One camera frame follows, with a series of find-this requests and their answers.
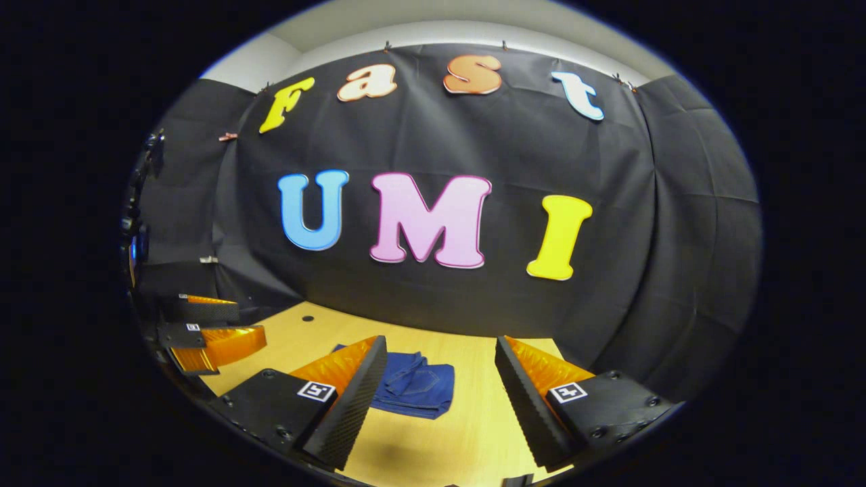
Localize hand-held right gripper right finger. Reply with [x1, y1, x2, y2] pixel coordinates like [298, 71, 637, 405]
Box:
[494, 335, 679, 473]

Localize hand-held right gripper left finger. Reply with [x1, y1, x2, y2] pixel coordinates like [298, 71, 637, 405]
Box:
[205, 335, 388, 472]

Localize blue denim jeans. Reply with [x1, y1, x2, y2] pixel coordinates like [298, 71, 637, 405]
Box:
[332, 344, 456, 421]

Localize dark device with blue light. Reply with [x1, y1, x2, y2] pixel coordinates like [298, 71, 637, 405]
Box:
[124, 227, 151, 289]

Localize black backdrop cloth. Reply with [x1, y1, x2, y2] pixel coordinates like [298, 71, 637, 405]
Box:
[125, 44, 764, 403]

